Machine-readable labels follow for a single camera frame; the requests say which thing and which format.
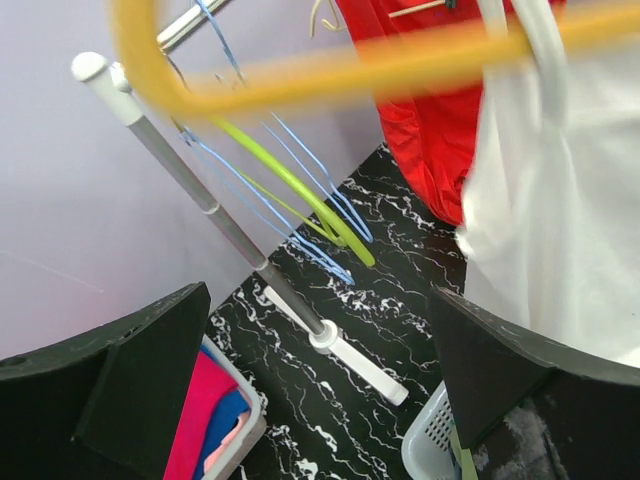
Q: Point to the white front laundry basket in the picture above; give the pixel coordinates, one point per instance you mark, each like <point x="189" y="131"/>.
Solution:
<point x="425" y="446"/>

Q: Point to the white back laundry basket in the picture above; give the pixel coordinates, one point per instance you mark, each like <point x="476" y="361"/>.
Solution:
<point x="250" y="430"/>

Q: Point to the olive green tank top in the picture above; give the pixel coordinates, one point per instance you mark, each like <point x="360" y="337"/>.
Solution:
<point x="464" y="468"/>

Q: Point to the cream white hanger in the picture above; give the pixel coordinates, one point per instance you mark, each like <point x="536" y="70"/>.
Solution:
<point x="334" y="24"/>

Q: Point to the white pink garment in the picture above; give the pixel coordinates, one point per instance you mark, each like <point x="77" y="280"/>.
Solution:
<point x="551" y="203"/>

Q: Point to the blue folded garment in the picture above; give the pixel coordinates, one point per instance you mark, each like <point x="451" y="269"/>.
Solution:
<point x="223" y="419"/>

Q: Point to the pink folded garment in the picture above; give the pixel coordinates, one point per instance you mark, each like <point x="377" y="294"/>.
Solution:
<point x="209" y="384"/>

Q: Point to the red tank top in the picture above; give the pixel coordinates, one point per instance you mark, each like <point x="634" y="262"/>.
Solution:
<point x="431" y="137"/>

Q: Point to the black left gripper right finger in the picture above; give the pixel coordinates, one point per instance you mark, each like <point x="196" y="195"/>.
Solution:
<point x="527" y="407"/>

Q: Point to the yellow hanger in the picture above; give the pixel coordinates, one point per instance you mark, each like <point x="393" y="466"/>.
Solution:
<point x="434" y="60"/>

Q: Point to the empty light blue hanger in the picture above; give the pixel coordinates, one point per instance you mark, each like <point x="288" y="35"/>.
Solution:
<point x="311" y="250"/>

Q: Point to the neon green hanger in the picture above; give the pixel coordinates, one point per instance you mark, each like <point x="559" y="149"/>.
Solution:
<point x="345" y="235"/>

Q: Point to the white laundry basket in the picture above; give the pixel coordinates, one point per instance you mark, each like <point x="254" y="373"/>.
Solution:
<point x="250" y="430"/>
<point x="425" y="446"/>

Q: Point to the metal clothes rack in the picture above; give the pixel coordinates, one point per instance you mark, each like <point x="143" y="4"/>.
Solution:
<point x="109" y="82"/>

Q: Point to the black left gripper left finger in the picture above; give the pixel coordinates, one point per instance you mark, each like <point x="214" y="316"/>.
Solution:
<point x="104" y="404"/>

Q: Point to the light blue wire hanger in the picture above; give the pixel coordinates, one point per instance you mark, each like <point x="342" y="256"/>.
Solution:
<point x="339" y="200"/>

